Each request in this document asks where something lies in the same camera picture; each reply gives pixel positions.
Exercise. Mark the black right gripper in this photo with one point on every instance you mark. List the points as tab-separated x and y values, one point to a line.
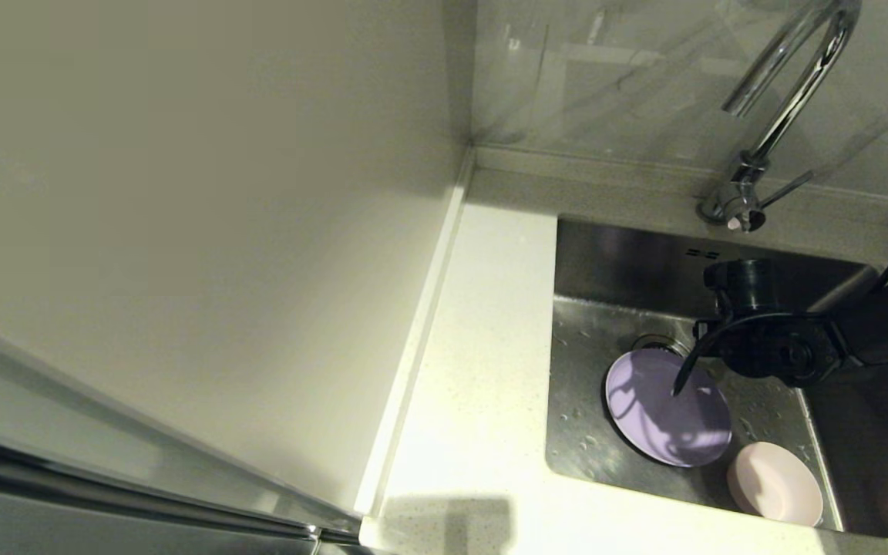
745	285

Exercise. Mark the lavender plastic plate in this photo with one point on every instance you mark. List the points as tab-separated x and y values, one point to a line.
644	416

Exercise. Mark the chrome gooseneck faucet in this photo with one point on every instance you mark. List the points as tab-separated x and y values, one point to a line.
787	114

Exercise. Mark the small pale pink cup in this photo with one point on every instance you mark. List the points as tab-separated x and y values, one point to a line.
775	484

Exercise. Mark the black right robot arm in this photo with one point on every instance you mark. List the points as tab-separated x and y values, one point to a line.
876	331

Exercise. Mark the stainless steel sink basin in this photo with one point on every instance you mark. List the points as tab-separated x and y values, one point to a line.
583	416

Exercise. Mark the round metal drain strainer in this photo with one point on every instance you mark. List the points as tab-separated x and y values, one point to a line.
656	341

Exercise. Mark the stone backsplash upstand strip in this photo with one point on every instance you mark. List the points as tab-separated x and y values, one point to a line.
606	168

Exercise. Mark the tall beige cabinet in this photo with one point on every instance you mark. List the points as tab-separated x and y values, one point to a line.
182	231

